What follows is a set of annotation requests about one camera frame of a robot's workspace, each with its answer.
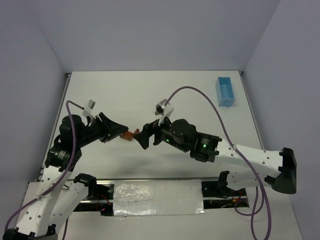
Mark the blue plastic box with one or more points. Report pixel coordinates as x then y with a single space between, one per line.
224 92

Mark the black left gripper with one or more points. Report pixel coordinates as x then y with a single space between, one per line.
104 128

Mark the silver tape white foam board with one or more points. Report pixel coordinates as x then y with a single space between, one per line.
158 198

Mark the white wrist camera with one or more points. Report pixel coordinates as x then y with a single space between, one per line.
163 109
87 111

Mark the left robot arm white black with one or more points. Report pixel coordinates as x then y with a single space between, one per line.
49 210

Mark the aluminium table edge rail left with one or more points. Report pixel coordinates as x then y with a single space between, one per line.
65 87

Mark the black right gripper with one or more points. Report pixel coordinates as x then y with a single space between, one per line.
155 133

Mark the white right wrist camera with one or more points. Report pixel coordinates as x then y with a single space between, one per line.
163 109

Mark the aluminium table edge rail right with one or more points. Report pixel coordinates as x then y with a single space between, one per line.
249 146

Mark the aluminium table edge rail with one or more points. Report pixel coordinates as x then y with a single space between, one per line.
65 87
249 146

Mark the orange arch wood block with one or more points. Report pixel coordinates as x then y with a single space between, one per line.
129 133

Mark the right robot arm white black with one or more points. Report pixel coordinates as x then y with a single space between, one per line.
275 169

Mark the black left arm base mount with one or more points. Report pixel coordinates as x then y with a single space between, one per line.
97 197

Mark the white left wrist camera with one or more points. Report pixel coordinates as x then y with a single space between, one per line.
87 111

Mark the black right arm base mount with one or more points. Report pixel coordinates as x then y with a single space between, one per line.
212 188

